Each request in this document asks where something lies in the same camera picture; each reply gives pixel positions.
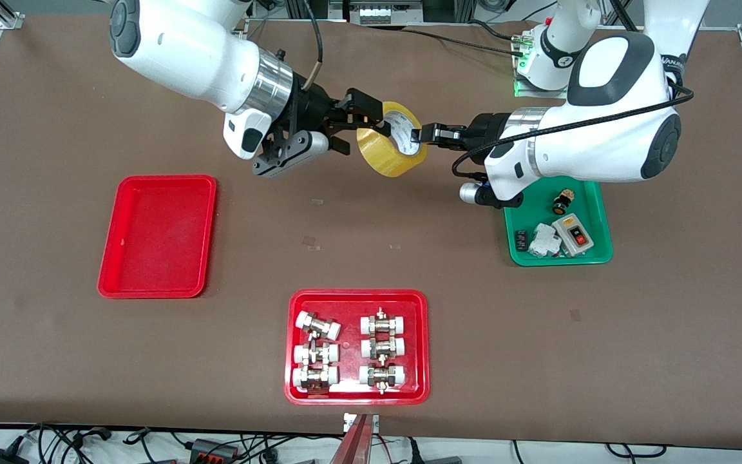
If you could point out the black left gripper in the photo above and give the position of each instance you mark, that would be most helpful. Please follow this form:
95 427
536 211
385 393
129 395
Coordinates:
488 129

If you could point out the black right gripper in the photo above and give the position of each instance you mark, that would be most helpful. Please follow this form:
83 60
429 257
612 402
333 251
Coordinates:
312 106

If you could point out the yellow packing tape roll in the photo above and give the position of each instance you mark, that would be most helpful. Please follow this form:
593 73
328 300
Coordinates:
377 158

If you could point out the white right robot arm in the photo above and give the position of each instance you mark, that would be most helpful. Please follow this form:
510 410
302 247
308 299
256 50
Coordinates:
184 45

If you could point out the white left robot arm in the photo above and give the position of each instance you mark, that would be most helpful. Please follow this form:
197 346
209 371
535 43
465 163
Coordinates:
603 142

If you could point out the green plastic tray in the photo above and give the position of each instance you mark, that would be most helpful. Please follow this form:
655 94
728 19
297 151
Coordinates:
593 254

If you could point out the empty-style red plastic tray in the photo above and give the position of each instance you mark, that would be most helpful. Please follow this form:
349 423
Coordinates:
158 238

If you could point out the red tray with fittings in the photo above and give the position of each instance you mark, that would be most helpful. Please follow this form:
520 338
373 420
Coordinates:
350 351

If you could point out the white terminal block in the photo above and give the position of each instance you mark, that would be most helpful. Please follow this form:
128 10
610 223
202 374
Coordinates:
384 15

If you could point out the small black terminal block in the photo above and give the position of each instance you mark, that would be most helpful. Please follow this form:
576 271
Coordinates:
521 240

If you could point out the black orange push button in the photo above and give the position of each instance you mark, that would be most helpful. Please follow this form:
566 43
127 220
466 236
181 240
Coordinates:
562 203

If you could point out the white circuit breaker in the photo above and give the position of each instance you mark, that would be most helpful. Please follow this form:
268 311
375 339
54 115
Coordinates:
545 240

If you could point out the metal fitting white caps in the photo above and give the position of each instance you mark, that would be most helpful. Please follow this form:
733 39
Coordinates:
382 348
382 376
318 325
382 323
316 353
315 377

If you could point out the grey orange power strip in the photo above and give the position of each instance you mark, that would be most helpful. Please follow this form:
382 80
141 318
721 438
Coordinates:
213 449

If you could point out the black power adapter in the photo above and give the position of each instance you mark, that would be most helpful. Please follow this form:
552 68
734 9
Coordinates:
4 457

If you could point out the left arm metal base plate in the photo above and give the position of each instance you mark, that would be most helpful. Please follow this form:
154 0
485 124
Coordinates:
525 92

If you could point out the aluminium frame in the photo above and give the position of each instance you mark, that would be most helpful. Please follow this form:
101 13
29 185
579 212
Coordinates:
339 8

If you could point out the grey switch box red button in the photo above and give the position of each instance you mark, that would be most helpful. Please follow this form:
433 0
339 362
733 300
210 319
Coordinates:
574 235

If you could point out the small white bracket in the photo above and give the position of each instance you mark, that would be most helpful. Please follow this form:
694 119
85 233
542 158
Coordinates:
374 422

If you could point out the red metal post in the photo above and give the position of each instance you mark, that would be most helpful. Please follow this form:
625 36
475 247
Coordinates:
353 448

